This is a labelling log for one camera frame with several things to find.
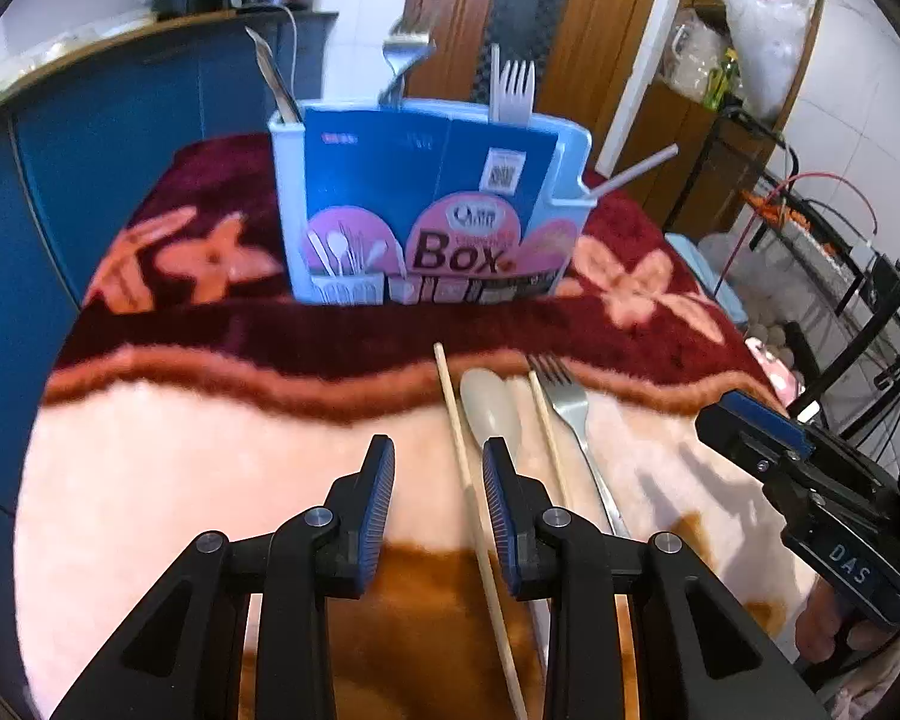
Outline red and peach flowered blanket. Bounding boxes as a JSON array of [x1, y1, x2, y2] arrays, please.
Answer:
[[15, 131, 818, 720]]

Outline person's right hand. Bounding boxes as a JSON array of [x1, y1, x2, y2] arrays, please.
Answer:
[[795, 577, 863, 662]]

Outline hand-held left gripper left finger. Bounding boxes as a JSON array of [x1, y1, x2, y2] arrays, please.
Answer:
[[49, 433, 397, 720]]

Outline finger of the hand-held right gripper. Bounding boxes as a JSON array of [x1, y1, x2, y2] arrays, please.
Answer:
[[720, 390, 808, 445], [696, 403, 800, 485]]

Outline clear plastic bag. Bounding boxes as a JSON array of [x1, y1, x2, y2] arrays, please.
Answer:
[[671, 7, 728, 102]]

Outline blue lower cabinets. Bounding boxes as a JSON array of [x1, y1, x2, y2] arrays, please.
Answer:
[[0, 11, 338, 511]]

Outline light blue container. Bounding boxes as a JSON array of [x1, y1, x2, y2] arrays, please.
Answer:
[[667, 234, 747, 327]]

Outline red cable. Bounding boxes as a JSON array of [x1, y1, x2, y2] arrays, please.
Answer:
[[724, 172, 882, 293]]

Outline white fork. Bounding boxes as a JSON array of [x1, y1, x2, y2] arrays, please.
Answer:
[[499, 60, 537, 127]]

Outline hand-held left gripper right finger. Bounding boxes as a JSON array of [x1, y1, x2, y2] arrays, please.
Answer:
[[481, 436, 830, 720]]

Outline white power cable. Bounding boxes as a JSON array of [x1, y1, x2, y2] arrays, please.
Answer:
[[266, 4, 301, 121]]

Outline pile of eggs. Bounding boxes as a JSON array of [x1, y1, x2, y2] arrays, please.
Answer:
[[750, 319, 803, 365]]

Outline white plastic bag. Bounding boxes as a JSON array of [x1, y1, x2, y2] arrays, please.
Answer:
[[709, 0, 826, 121]]

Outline grey spoon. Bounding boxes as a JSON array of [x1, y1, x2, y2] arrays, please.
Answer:
[[460, 367, 524, 458]]

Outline wooden shelf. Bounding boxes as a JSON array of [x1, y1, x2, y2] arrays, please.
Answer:
[[622, 0, 833, 241]]

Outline steel fork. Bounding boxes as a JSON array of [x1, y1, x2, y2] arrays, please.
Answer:
[[377, 15, 437, 106], [526, 352, 632, 539]]

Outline light blue utensil box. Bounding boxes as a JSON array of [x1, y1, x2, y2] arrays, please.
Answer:
[[268, 97, 599, 308]]

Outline wooden chopstick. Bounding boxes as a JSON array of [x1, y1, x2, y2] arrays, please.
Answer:
[[433, 343, 530, 720], [527, 371, 571, 503]]

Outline black metal rack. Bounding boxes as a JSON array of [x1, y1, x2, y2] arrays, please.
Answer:
[[664, 109, 900, 451]]

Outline wooden door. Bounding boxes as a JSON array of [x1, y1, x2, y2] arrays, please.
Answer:
[[403, 0, 676, 166]]

